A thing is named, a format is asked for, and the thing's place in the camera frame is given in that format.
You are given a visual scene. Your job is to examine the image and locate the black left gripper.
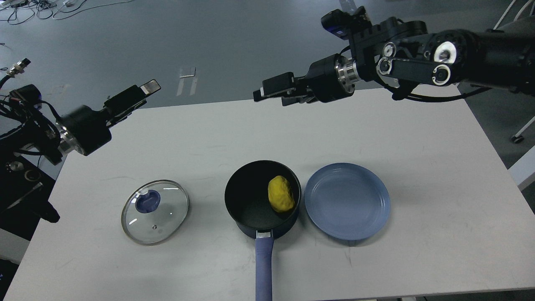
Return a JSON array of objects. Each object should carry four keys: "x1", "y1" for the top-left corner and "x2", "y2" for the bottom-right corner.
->
[{"x1": 56, "y1": 79, "x2": 161, "y2": 156}]

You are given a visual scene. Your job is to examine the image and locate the white table at right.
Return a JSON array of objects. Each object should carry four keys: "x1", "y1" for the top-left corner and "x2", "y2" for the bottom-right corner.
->
[{"x1": 507, "y1": 115, "x2": 535, "y2": 191}]

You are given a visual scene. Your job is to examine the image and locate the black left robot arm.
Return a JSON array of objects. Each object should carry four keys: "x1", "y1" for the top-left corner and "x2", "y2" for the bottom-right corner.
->
[{"x1": 1, "y1": 79, "x2": 161, "y2": 223}]

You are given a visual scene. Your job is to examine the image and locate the tangled cables on floor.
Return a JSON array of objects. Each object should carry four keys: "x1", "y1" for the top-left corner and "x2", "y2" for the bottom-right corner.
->
[{"x1": 0, "y1": 0, "x2": 134, "y2": 27}]

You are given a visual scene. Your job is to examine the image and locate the grey office chair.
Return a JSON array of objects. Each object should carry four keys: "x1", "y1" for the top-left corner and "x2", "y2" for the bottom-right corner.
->
[{"x1": 455, "y1": 0, "x2": 535, "y2": 87}]

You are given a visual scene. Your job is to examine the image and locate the yellow potato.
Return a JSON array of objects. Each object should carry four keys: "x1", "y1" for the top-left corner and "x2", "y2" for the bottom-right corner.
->
[{"x1": 267, "y1": 175, "x2": 296, "y2": 213}]

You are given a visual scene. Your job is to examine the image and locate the blue round plate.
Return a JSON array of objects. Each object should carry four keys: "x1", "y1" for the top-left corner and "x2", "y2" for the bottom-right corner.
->
[{"x1": 303, "y1": 163, "x2": 390, "y2": 241}]

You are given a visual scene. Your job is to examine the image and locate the dark blue saucepan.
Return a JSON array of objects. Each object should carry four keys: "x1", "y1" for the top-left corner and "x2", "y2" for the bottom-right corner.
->
[{"x1": 224, "y1": 160, "x2": 301, "y2": 301}]

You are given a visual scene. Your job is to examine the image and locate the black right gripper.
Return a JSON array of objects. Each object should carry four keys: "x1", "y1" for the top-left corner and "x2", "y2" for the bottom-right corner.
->
[{"x1": 253, "y1": 54, "x2": 356, "y2": 107}]

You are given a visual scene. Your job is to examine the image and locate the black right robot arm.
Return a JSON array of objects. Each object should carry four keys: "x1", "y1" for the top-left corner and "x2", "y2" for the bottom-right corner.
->
[{"x1": 253, "y1": 6, "x2": 534, "y2": 106}]

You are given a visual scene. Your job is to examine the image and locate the glass pot lid blue knob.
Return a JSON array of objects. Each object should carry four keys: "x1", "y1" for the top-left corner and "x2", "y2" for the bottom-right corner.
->
[{"x1": 121, "y1": 180, "x2": 190, "y2": 245}]

